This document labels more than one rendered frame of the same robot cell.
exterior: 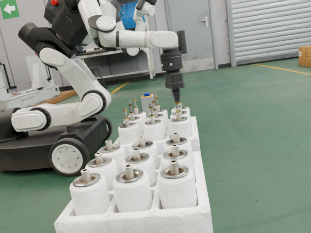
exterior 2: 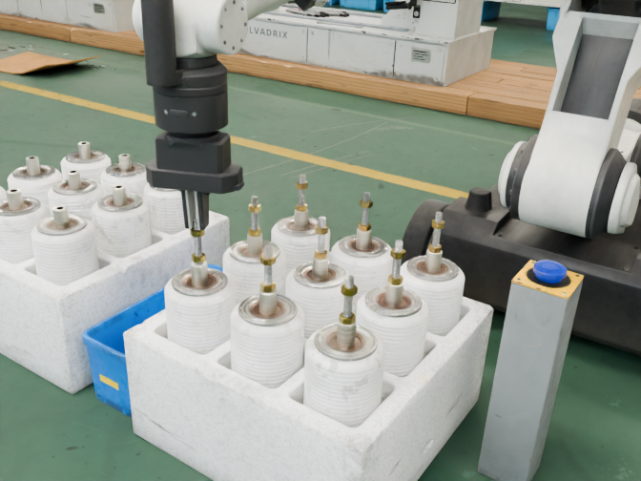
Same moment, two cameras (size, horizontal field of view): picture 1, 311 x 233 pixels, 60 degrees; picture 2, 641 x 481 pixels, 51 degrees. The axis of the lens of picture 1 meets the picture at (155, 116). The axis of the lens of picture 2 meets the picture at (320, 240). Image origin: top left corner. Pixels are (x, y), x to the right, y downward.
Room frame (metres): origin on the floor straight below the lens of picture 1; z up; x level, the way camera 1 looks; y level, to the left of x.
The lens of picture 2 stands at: (1.66, -0.76, 0.71)
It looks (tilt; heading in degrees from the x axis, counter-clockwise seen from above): 26 degrees down; 115
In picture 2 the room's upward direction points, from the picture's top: 2 degrees clockwise
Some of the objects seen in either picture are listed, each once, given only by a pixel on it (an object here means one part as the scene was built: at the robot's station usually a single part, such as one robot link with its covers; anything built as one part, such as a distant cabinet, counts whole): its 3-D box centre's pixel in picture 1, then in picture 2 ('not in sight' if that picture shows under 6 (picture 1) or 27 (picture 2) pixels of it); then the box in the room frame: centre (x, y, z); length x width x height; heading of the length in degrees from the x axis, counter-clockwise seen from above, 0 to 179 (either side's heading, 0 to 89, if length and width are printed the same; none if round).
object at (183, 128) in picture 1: (181, 138); (202, 338); (1.17, -0.10, 0.16); 0.10 x 0.10 x 0.18
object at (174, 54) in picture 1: (172, 45); (188, 44); (1.18, -0.12, 0.57); 0.11 x 0.11 x 0.11; 0
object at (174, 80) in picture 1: (172, 73); (193, 136); (1.17, -0.10, 0.46); 0.13 x 0.10 x 0.12; 16
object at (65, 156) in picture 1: (69, 157); (428, 247); (1.33, 0.47, 0.10); 0.20 x 0.05 x 0.20; 84
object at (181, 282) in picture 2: (179, 119); (199, 282); (1.17, -0.10, 0.25); 0.08 x 0.08 x 0.01
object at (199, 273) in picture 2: (178, 116); (199, 273); (1.17, -0.10, 0.26); 0.02 x 0.02 x 0.03
